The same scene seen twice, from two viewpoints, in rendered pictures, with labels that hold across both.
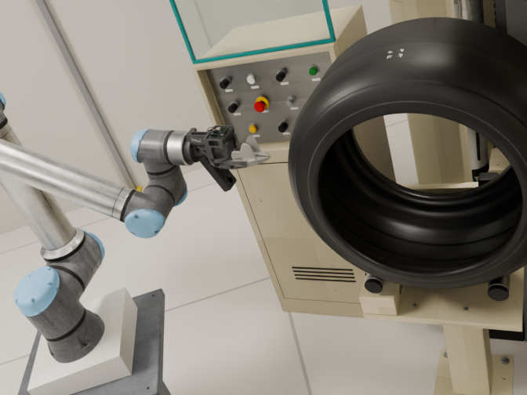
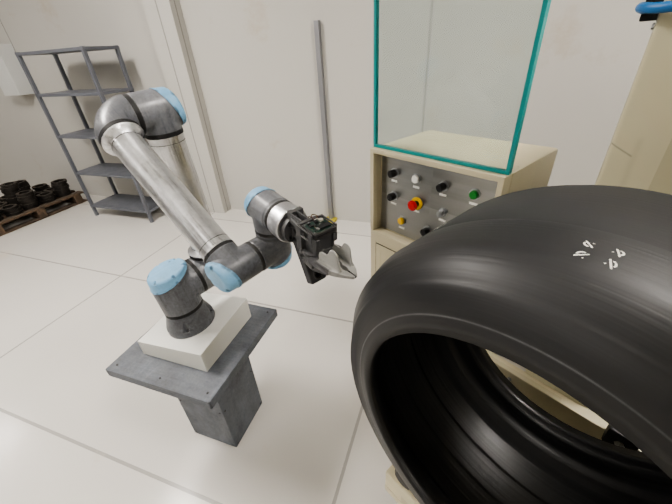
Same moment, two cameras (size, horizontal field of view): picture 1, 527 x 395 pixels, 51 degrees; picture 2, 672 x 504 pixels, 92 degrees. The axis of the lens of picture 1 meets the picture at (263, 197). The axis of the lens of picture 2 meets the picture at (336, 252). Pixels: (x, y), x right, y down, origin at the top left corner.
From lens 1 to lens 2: 74 cm
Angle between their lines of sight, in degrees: 16
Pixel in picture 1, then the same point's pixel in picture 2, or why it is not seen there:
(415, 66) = (641, 310)
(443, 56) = not seen: outside the picture
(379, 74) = (541, 280)
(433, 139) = not seen: hidden behind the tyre
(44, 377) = (152, 338)
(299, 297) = not seen: hidden behind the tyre
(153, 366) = (224, 375)
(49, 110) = (300, 146)
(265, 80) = (427, 184)
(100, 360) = (188, 350)
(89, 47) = (339, 113)
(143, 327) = (243, 335)
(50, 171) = (164, 191)
